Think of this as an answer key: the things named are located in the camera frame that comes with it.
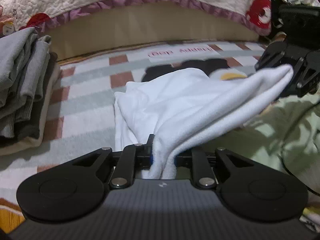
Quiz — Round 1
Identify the white fleece garment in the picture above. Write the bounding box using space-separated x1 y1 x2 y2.
114 64 293 179

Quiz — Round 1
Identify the stack of folded grey clothes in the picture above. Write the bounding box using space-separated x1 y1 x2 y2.
1 27 60 155

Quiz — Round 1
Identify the light green garment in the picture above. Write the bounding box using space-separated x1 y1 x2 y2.
203 94 319 203

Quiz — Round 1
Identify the beige bed frame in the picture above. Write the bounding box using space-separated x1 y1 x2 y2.
46 2 259 60

